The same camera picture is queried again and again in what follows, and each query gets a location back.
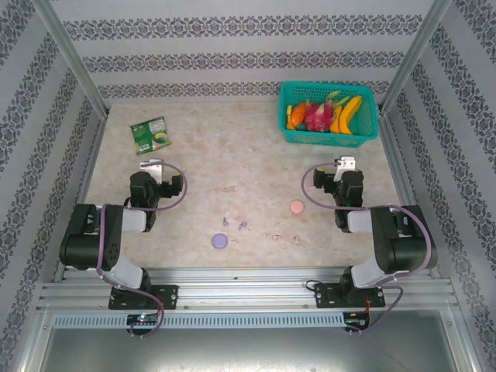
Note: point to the pink earbud charging case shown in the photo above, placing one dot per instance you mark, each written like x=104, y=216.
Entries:
x=297, y=206

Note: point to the purple earbud charging case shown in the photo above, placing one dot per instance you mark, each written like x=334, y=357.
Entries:
x=219, y=241

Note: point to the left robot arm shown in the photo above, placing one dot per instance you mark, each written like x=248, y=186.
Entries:
x=131, y=221

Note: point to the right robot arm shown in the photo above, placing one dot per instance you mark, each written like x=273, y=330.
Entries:
x=403, y=248

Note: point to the green snack packet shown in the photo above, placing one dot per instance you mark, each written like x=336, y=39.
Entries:
x=151, y=135

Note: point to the teal plastic basket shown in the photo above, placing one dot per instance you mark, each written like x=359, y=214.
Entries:
x=325, y=139

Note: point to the yellow toy banana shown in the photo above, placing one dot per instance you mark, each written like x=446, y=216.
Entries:
x=348, y=112

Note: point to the pink toy dragon fruit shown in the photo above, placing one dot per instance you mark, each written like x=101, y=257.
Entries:
x=317, y=116

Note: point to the orange toy fruit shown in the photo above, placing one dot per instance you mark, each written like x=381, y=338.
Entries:
x=298, y=114

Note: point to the small yellow toy fruit piece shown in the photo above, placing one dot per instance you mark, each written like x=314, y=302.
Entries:
x=289, y=116

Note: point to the small circuit board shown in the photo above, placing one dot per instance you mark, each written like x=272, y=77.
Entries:
x=356, y=322
x=143, y=319

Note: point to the metal sheet panel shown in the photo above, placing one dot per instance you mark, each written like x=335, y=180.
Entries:
x=248, y=350

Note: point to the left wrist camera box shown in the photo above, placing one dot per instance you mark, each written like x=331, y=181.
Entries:
x=153, y=169

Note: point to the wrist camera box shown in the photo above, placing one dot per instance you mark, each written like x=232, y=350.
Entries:
x=153, y=169
x=346, y=162

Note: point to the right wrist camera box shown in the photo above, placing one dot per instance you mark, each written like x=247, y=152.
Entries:
x=346, y=162

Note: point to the aluminium frame side rail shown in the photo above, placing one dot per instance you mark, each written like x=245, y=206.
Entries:
x=83, y=193
x=403, y=174

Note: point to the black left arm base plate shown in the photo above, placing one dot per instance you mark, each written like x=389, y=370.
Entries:
x=168, y=296

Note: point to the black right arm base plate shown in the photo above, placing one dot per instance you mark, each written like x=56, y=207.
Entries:
x=325, y=296

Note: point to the aluminium mounting rail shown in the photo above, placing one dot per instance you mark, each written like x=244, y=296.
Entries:
x=248, y=288

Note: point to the aluminium frame post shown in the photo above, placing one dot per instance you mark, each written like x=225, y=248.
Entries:
x=414, y=54
x=73, y=62

